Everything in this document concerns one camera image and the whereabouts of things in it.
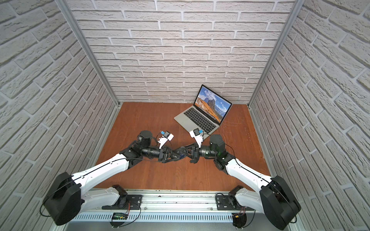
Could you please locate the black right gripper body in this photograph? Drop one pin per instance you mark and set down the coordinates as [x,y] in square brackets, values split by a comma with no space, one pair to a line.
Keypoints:
[195,156]

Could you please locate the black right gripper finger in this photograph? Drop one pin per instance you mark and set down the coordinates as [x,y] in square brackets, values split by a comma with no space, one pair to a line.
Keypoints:
[183,150]
[185,157]

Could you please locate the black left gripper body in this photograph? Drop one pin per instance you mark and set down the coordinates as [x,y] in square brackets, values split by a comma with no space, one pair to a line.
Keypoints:
[164,154]

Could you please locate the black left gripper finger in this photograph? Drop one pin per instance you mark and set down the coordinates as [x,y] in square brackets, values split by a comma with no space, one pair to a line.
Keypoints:
[175,159]
[174,155]

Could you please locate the silver laptop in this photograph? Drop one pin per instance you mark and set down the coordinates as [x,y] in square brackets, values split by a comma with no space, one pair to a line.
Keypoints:
[207,113]

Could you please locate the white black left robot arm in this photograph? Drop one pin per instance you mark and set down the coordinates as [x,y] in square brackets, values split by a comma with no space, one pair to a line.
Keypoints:
[70,195]

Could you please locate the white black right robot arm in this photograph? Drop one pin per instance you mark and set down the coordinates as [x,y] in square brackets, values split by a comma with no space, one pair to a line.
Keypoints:
[269,195]

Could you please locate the white perforated vent strip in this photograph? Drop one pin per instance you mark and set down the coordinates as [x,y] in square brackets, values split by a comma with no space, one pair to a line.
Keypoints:
[157,217]

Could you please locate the small green circuit board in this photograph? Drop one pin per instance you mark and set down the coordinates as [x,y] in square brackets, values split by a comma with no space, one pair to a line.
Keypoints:
[119,216]

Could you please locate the black round connector box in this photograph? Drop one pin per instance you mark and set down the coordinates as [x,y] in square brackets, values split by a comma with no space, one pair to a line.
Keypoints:
[239,220]

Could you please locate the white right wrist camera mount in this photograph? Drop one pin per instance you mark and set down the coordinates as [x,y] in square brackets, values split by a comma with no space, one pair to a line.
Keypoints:
[197,134]

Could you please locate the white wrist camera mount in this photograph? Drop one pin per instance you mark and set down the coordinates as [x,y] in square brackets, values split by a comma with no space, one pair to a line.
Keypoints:
[166,136]
[197,134]

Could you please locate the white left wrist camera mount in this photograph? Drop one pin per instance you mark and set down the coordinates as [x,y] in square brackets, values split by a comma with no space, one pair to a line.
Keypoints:
[166,136]

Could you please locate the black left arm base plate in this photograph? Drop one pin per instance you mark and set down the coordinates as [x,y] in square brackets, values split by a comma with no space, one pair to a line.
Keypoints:
[125,202]

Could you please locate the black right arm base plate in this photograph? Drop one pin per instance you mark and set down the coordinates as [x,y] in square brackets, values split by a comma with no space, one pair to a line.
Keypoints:
[226,202]

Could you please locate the aluminium front rail frame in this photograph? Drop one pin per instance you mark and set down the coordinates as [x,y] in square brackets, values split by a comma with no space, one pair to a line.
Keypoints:
[174,202]

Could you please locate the aluminium corner post left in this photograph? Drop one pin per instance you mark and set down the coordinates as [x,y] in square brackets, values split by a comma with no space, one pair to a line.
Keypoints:
[67,13]

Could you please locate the aluminium corner post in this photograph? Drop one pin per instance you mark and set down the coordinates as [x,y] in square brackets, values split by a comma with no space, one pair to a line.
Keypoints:
[280,42]
[67,13]

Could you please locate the aluminium corner post right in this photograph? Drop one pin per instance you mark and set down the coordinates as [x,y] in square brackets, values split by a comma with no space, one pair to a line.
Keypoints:
[280,42]

